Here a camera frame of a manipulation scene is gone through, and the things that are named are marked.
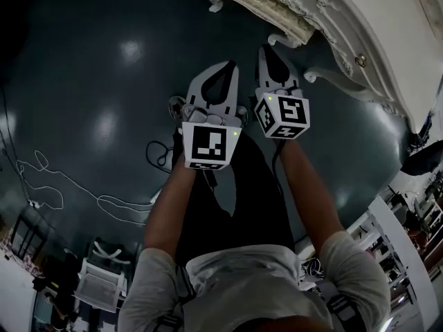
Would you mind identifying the person's harness strap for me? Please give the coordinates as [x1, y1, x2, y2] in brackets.
[152, 264, 198, 332]
[316, 278, 368, 332]

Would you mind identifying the person's right forearm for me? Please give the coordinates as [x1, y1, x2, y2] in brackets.
[278, 138, 347, 252]

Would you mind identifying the person's right harness strap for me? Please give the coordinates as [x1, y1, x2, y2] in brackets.
[316, 278, 368, 332]

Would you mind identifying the white floor cable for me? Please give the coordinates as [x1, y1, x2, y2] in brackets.
[15, 149, 157, 226]

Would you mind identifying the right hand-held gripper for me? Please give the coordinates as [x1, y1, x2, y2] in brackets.
[253, 44, 311, 140]

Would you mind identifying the grey office chair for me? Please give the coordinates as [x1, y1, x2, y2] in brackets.
[9, 215, 48, 259]

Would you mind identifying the white mesh chair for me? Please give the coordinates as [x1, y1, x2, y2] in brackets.
[73, 239, 128, 313]

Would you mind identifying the person's left harness strap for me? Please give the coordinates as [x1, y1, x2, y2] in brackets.
[152, 264, 198, 332]

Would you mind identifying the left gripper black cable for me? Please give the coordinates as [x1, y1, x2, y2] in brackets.
[145, 139, 175, 176]

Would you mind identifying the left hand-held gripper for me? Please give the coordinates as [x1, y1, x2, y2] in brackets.
[168, 59, 249, 171]

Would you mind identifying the white shelf rack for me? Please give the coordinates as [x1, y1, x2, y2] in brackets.
[345, 170, 443, 308]

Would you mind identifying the person's white t-shirt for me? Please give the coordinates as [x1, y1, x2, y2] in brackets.
[116, 229, 392, 332]

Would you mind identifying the cream floral cushioned stool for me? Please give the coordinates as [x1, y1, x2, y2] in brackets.
[207, 0, 318, 48]

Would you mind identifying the white ornate dressing table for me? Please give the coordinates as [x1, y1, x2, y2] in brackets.
[150, 0, 443, 135]

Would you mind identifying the person's left forearm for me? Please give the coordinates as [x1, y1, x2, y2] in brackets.
[143, 163, 197, 256]

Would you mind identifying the checkered cloth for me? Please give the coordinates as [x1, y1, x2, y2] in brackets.
[0, 239, 46, 277]

